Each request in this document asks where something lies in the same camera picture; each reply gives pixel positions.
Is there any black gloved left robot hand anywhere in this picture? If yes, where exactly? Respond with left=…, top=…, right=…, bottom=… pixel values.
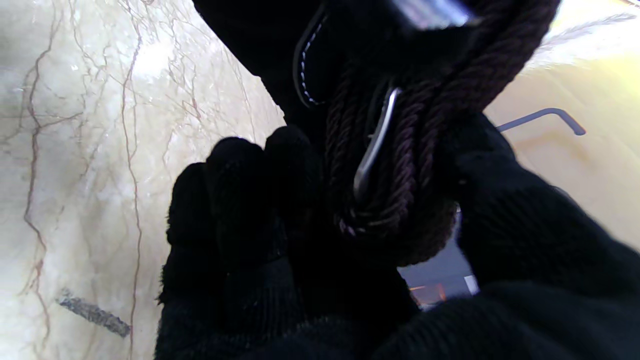
left=192, top=0, right=481, bottom=146

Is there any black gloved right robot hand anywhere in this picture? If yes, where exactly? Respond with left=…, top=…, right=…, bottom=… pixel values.
left=155, top=112, right=640, bottom=360

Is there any dark brown woven belt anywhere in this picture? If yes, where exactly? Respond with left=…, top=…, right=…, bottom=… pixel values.
left=292, top=0, right=563, bottom=268

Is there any black kitchen faucet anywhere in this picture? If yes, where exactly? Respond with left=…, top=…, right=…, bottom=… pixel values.
left=496, top=107, right=587, bottom=137

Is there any white pampas grass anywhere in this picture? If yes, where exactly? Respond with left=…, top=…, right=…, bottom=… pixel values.
left=525, top=11, right=640, bottom=68

